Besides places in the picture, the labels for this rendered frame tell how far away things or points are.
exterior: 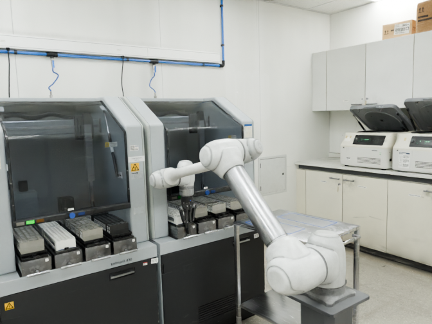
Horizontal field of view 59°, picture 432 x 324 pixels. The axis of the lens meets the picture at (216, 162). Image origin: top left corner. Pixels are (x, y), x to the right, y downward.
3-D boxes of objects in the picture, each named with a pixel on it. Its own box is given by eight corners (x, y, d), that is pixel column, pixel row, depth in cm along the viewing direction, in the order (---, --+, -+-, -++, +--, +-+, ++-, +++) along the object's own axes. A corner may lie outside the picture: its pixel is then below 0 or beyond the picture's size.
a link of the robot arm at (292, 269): (335, 274, 148) (299, 292, 135) (310, 292, 159) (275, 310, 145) (237, 130, 183) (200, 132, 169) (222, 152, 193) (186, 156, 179)
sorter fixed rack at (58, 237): (43, 239, 220) (42, 229, 219) (61, 235, 225) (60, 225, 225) (56, 253, 196) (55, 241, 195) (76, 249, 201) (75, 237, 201)
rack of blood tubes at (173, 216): (154, 217, 261) (154, 208, 260) (167, 215, 266) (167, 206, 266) (177, 227, 237) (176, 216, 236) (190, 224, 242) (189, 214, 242)
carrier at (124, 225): (127, 231, 224) (127, 221, 224) (129, 232, 223) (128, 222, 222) (108, 235, 218) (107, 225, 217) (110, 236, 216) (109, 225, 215)
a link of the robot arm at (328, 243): (353, 281, 164) (353, 231, 161) (328, 294, 152) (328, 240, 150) (321, 270, 176) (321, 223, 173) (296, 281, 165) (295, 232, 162)
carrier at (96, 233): (102, 236, 215) (101, 226, 215) (103, 237, 214) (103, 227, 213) (81, 241, 209) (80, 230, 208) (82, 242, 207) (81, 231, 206)
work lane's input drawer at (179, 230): (131, 217, 289) (130, 206, 288) (148, 214, 297) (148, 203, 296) (181, 241, 230) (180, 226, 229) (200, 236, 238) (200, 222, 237)
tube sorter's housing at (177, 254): (105, 297, 320) (91, 101, 301) (190, 271, 368) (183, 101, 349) (166, 360, 234) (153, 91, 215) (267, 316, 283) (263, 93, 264)
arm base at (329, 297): (362, 292, 166) (362, 279, 165) (330, 308, 153) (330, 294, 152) (328, 278, 180) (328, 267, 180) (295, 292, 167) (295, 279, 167)
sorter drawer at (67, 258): (28, 237, 248) (27, 223, 247) (51, 233, 256) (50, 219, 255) (57, 272, 189) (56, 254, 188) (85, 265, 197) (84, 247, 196)
